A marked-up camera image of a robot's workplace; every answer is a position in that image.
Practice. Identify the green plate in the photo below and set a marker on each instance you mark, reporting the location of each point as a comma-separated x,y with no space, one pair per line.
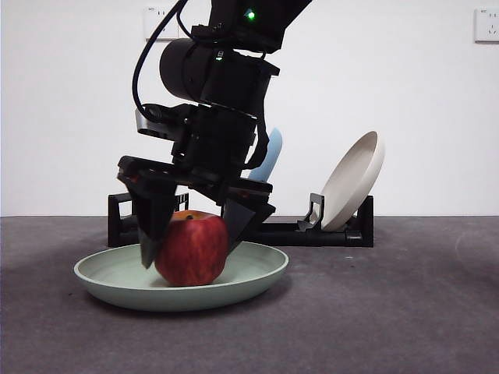
117,296

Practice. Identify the red apple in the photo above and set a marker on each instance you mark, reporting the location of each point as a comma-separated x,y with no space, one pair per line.
191,253

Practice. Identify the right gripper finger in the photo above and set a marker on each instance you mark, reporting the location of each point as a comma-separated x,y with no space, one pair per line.
239,222
154,218

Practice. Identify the blue plate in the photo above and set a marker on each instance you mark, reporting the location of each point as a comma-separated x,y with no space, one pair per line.
274,156

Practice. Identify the pale grey camera box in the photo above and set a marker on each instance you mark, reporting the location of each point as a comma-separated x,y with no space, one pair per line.
146,124

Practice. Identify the black plate rack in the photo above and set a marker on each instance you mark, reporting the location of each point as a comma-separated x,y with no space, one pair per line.
312,237

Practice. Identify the white wall socket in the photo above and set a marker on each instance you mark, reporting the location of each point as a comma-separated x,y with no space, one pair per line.
156,23
487,25

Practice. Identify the cream plate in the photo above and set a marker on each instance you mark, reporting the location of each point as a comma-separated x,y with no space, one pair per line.
351,187

